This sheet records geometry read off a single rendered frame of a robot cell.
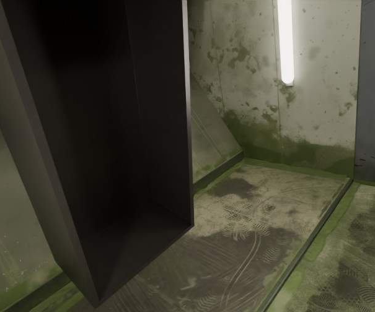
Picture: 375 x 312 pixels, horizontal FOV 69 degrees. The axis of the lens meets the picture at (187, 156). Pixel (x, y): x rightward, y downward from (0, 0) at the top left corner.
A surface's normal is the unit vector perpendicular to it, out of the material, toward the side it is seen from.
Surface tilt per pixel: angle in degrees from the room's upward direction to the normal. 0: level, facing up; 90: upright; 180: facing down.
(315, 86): 90
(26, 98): 102
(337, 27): 90
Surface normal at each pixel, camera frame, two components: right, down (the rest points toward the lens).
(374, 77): -0.68, 0.38
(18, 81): 0.74, 0.31
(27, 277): 0.50, -0.39
